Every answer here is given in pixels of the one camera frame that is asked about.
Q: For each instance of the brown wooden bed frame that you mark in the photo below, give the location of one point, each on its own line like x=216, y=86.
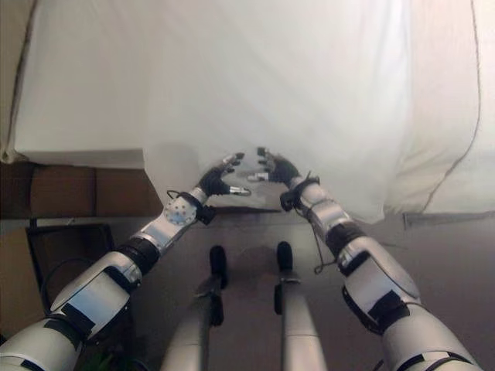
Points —
x=73, y=189

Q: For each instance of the silver robot left leg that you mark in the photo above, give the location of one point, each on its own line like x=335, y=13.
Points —
x=197, y=320

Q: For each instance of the white duvet with piping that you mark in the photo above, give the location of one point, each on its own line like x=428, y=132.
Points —
x=444, y=116

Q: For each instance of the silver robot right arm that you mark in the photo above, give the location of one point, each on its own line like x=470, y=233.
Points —
x=371, y=278

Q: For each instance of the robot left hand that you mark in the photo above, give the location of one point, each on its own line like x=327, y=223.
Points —
x=215, y=180

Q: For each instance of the silver robot right leg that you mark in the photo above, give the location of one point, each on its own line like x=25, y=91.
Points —
x=298, y=320

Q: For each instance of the brown cardboard box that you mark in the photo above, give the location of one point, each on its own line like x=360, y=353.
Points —
x=17, y=278

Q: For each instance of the white mattress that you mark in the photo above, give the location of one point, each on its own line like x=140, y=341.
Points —
x=83, y=83

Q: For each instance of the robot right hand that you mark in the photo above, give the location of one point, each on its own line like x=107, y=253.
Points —
x=283, y=168

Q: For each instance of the white bed sheet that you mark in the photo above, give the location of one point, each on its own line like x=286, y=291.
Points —
x=270, y=108

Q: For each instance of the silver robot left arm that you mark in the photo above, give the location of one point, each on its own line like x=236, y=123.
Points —
x=116, y=266

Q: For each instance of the silver robot leg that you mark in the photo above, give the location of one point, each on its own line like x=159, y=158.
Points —
x=197, y=320
x=298, y=320

